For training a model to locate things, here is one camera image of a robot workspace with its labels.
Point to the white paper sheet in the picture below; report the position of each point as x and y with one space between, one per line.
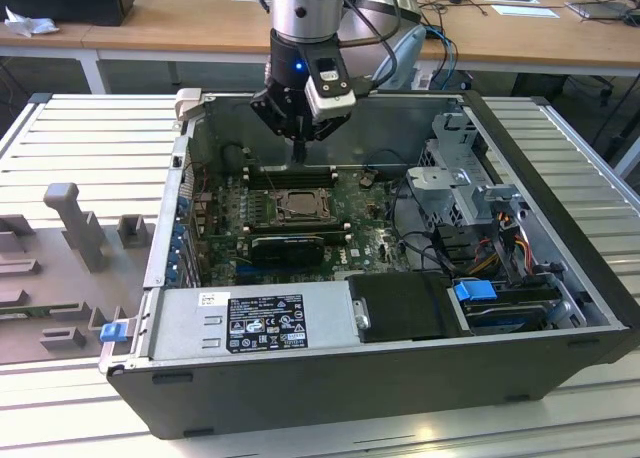
527 11

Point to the black plastic shroud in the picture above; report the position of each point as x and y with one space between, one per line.
405 303

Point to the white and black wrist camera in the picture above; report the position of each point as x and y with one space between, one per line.
330 88

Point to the grey tablet device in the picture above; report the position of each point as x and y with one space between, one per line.
597 9

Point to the silver power supply unit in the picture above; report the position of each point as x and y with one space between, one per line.
185 328

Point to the green RAM stick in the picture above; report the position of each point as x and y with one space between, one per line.
30 311

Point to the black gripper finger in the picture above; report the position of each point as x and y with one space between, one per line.
270 113
330 125

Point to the grey metal drive cage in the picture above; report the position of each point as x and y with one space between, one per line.
450 188

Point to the round coin battery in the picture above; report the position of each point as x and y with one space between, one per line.
366 179

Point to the crumpled white paper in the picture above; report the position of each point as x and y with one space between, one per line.
32 24

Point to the CPU socket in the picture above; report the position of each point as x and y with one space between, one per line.
277 218

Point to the wooden desk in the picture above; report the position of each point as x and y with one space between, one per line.
200 18

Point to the black RAM slot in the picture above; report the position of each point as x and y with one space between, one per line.
290 224
280 173
290 182
335 235

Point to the black open PC case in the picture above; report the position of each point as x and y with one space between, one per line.
300 393

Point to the hard disk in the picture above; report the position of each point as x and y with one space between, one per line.
505 319

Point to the green motherboard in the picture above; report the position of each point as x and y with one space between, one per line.
365 248

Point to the black graphics card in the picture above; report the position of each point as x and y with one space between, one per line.
285 252

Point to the blue case latch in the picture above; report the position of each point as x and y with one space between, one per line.
112 332

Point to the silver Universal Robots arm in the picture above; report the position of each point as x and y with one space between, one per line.
305 8

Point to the grey parts rack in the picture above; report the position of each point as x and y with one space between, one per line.
50 288

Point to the blue disk carrier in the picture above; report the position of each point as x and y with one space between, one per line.
472 290

